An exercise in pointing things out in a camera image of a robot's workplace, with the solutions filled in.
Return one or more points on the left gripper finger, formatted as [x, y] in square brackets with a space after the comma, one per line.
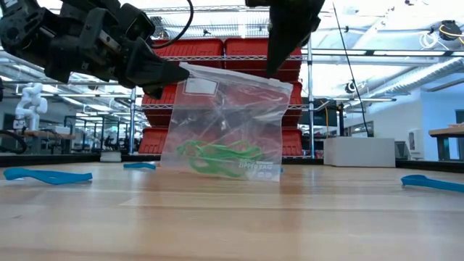
[152, 69]
[154, 92]

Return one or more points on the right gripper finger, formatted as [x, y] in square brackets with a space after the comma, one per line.
[286, 40]

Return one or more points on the clear plastic zip bag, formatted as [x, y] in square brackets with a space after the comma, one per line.
[232, 108]

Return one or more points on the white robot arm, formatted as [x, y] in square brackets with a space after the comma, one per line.
[30, 105]

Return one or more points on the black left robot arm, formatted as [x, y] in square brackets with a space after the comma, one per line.
[21, 32]

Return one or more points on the red plastic bin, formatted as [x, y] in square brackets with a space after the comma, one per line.
[156, 112]
[246, 49]
[152, 143]
[291, 143]
[203, 49]
[295, 108]

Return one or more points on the black monitor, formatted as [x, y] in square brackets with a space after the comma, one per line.
[320, 116]

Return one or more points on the cluttered workbench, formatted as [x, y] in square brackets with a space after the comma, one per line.
[43, 136]

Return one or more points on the white box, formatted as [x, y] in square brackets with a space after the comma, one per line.
[359, 152]

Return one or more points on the wooden workbench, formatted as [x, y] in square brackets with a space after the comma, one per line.
[446, 132]

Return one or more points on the black round ceiling camera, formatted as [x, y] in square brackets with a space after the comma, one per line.
[350, 87]

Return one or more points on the black aluminium table frame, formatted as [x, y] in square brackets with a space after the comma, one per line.
[54, 159]

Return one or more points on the white wall dispenser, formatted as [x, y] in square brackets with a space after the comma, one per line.
[415, 143]

